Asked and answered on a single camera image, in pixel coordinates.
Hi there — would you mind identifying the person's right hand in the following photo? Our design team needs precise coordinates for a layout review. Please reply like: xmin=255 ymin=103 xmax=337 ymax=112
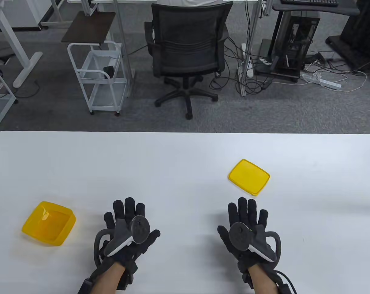
xmin=217 ymin=197 xmax=278 ymax=270

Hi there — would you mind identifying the person's left hand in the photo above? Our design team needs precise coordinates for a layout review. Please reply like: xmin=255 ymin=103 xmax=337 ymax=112
xmin=104 ymin=197 xmax=161 ymax=267

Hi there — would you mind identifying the person's right forearm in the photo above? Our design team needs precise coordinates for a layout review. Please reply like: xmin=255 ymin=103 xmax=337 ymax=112
xmin=248 ymin=265 xmax=278 ymax=294

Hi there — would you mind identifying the person's left forearm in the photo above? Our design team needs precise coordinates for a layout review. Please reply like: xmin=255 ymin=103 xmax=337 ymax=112
xmin=92 ymin=263 xmax=126 ymax=294

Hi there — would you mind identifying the grey controller on left glove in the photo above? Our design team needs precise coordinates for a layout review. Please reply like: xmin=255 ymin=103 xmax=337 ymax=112
xmin=94 ymin=215 xmax=151 ymax=267

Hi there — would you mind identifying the grey controller on glove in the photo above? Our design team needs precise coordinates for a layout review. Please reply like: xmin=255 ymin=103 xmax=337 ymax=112
xmin=229 ymin=222 xmax=282 ymax=264
xmin=94 ymin=215 xmax=151 ymax=267

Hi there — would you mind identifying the grey controller on right glove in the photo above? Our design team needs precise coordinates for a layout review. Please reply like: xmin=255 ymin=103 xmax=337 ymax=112
xmin=229 ymin=222 xmax=282 ymax=264

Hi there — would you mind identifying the yellow plastic lid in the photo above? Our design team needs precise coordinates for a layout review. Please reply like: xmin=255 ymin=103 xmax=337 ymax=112
xmin=228 ymin=159 xmax=270 ymax=196

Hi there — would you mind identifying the yellow plastic container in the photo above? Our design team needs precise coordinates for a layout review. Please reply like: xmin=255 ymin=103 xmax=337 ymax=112
xmin=22 ymin=201 xmax=77 ymax=246

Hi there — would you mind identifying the white metal utility cart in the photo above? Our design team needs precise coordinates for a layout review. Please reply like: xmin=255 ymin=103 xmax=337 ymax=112
xmin=67 ymin=41 xmax=127 ymax=116

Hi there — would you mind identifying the short white power strip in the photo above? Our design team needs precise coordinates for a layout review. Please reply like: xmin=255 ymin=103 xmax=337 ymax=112
xmin=240 ymin=43 xmax=254 ymax=78

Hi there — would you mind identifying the long white power strip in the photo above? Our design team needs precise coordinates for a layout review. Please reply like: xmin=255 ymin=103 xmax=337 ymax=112
xmin=302 ymin=73 xmax=342 ymax=91

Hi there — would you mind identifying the white desk leg with foot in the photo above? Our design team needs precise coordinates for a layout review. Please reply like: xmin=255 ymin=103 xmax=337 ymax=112
xmin=0 ymin=0 xmax=43 ymax=89

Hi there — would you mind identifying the black computer tower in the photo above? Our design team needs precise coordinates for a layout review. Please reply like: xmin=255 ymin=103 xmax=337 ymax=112
xmin=255 ymin=12 xmax=321 ymax=83

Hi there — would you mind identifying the black mesh office chair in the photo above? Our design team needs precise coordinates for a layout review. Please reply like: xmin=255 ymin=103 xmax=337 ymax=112
xmin=144 ymin=2 xmax=233 ymax=120

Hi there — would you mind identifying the dark brown board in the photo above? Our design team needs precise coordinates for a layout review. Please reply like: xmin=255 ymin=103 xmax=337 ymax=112
xmin=61 ymin=11 xmax=116 ymax=44

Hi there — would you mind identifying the black floor stand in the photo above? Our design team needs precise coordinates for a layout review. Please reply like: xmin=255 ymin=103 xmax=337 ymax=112
xmin=326 ymin=0 xmax=370 ymax=73

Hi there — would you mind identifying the black keyboard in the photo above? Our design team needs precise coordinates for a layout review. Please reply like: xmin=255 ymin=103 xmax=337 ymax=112
xmin=281 ymin=0 xmax=339 ymax=7

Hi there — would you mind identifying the black desk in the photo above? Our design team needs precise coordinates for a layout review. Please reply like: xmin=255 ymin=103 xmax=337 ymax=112
xmin=272 ymin=0 xmax=361 ymax=16

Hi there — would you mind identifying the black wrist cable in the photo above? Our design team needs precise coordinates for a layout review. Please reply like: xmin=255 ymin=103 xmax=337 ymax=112
xmin=275 ymin=269 xmax=298 ymax=294

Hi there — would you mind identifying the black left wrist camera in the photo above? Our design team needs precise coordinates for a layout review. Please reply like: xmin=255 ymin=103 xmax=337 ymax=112
xmin=78 ymin=277 xmax=95 ymax=294

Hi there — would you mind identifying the tangle of black cables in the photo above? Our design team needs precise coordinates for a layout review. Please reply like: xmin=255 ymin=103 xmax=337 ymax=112
xmin=209 ymin=0 xmax=275 ymax=96

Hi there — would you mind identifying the white cable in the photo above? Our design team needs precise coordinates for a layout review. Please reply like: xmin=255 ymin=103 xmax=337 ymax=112
xmin=306 ymin=60 xmax=368 ymax=92

